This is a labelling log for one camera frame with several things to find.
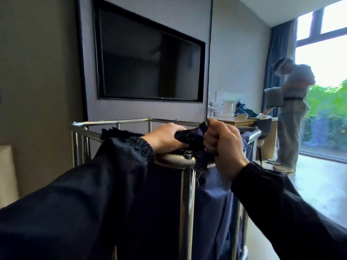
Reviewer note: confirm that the person's right hand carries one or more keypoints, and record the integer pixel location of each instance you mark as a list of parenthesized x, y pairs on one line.
[(225, 148)]

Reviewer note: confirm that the person's left hand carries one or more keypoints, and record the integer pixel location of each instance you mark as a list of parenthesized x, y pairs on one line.
[(165, 138)]

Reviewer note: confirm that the navy blue fabric laundry bag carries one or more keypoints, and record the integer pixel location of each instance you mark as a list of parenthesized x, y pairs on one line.
[(211, 208)]

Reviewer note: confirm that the chrome metal cart frame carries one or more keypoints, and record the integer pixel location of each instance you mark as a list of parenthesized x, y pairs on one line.
[(187, 213)]

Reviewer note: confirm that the person's right forearm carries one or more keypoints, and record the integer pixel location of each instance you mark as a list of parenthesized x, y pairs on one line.
[(287, 216)]

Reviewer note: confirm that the person's left forearm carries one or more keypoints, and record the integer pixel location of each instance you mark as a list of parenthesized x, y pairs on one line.
[(76, 205)]

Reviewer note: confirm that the black metal chair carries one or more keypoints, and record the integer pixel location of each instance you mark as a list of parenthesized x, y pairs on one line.
[(263, 129)]

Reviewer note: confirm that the clear acrylic organizer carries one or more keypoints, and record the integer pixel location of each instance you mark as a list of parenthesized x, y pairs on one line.
[(222, 105)]

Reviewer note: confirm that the blue crumpled garment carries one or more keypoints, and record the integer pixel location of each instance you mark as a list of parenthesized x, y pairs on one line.
[(244, 109)]

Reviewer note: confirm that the light wooden desk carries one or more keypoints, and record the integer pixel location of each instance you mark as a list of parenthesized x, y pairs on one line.
[(271, 143)]

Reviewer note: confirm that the grey waste bin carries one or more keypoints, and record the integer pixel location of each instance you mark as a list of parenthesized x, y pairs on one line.
[(274, 96)]

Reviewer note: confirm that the blue grey curtain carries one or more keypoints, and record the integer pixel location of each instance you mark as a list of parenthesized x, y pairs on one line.
[(276, 64)]

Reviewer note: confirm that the large glass window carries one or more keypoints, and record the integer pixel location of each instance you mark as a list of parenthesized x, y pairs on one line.
[(328, 64)]

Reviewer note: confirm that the small wooden side table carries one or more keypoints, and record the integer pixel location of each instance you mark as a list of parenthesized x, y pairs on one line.
[(8, 176)]

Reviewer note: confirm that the black wall television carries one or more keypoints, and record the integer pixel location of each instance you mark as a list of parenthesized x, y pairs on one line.
[(149, 56)]

